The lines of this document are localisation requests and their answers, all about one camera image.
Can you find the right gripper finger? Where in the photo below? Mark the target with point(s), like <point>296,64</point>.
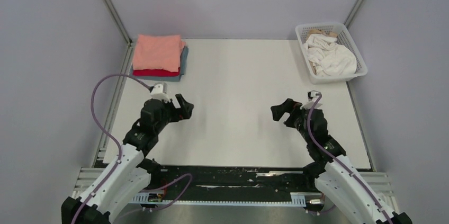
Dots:
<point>290,104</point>
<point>279,110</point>

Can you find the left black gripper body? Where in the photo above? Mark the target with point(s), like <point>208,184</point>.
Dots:
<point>170,113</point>

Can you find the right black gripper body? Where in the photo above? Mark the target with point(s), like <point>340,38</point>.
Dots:
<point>296,119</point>

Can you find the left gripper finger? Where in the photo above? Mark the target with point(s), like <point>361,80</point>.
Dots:
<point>184,115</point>
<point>185,106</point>

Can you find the salmon pink t shirt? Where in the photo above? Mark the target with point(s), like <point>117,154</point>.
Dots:
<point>158,52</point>

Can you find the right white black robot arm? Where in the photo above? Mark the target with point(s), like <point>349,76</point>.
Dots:
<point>331,171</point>

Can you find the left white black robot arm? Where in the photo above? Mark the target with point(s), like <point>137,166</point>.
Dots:
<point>130,171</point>

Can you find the folded red t shirt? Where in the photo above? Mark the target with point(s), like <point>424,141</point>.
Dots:
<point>156,73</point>

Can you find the folded grey blue t shirt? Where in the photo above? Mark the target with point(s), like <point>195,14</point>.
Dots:
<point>183,60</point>

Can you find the crumpled white t shirt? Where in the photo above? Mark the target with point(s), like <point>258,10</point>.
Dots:
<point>327,57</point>

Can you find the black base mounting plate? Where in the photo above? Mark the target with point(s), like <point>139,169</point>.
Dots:
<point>230,183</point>

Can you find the beige garment in basket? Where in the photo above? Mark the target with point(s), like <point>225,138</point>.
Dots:
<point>322,32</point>

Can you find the white plastic laundry basket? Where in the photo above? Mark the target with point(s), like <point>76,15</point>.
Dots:
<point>344,38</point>

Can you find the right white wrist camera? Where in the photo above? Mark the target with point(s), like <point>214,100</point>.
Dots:
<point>313,98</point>

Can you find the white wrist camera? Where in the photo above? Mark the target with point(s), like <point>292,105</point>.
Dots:
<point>159,92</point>
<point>313,98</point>

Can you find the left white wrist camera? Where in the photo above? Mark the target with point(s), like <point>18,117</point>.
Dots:
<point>159,92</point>

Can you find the aluminium frame rail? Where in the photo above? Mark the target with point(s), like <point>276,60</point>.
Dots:
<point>153,198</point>

